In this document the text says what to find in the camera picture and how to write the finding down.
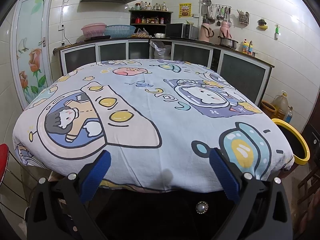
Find large oil jug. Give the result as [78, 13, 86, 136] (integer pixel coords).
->
[271, 91, 289, 120]

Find kitchen counter cabinets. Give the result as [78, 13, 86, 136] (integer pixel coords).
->
[53, 37, 275, 108]

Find steel cooking pot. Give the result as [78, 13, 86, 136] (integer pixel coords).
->
[218, 36, 238, 50]

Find wall rack with utensils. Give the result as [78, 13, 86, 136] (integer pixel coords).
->
[201, 0, 232, 27]

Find yellow dish soap bottle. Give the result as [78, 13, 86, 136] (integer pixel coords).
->
[242, 39, 253, 55]

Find flower painted glass door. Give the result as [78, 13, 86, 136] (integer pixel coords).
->
[10, 0, 55, 111]

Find white woven sack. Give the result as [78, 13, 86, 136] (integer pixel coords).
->
[150, 41, 172, 61]

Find pink plastic basin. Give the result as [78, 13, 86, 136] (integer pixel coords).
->
[81, 22, 107, 37]

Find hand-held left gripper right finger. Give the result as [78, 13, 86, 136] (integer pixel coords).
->
[209, 148, 293, 240]

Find dark corner shelf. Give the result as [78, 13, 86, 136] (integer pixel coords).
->
[129, 10, 174, 37]

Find black bin with yellow rim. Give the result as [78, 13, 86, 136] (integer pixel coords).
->
[271, 118, 310, 165]

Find pink thermos with red strap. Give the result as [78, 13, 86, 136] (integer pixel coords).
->
[219, 21, 234, 39]

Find clear bag of snacks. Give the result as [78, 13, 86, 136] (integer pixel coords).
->
[132, 28, 150, 39]

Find yellow wall poster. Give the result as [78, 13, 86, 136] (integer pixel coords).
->
[179, 3, 192, 18]

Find wire chopstick holder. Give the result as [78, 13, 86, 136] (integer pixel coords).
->
[237, 9, 250, 23]

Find pink thermos with brown strap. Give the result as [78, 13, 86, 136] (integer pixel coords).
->
[199, 21, 214, 42]

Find blue plastic basket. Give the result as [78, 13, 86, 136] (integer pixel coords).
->
[104, 25, 137, 37]

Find black induction cooktop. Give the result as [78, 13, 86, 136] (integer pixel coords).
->
[84, 36, 111, 42]

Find row of glass jars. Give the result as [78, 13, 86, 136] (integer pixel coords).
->
[135, 1, 167, 11]

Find brown bucket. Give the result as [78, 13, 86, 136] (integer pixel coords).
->
[260, 101, 277, 119]

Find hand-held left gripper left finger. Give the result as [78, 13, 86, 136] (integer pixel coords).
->
[27, 150, 112, 240]

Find row of red seasoning jars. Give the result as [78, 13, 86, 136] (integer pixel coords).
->
[135, 17, 165, 24]

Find blue plastic bottle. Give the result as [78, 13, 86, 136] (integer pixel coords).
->
[284, 106, 293, 124]

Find red stool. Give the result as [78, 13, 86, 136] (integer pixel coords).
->
[0, 144, 10, 188]

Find black microwave oven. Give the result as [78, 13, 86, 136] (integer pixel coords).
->
[165, 23, 198, 40]

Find cartoon printed tablecloth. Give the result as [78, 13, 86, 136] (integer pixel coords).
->
[12, 59, 294, 193]

